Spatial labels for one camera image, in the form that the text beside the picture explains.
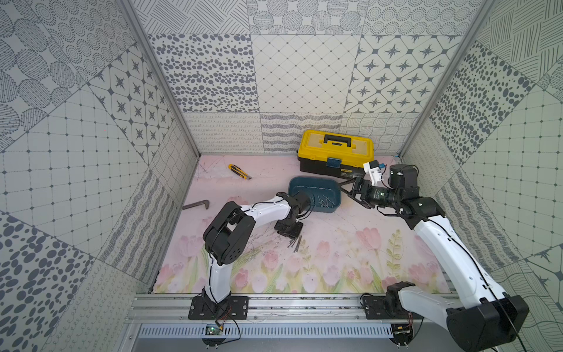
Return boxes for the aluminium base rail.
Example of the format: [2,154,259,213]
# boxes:
[125,294,422,325]

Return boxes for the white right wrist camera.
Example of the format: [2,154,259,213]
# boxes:
[363,160,386,186]

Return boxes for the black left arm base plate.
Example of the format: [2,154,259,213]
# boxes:
[189,295,249,321]

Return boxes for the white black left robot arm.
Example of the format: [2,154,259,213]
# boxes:
[202,192,312,312]

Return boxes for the steel nail pile lower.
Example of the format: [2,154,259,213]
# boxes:
[294,236,302,253]

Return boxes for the teal plastic storage box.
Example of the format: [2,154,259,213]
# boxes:
[288,176,342,214]

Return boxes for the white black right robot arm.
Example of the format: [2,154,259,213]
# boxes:
[340,161,529,351]

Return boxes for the dark metal hex key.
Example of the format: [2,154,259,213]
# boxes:
[182,199,210,211]

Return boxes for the yellow black utility knife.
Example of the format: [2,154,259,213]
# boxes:
[228,164,252,180]

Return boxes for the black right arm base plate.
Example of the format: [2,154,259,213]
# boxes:
[359,293,423,321]

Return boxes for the yellow black toolbox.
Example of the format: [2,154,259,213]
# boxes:
[298,130,375,179]

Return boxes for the white perforated cable duct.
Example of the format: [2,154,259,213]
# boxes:
[139,322,392,340]

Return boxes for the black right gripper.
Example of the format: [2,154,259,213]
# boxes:
[336,177,401,209]

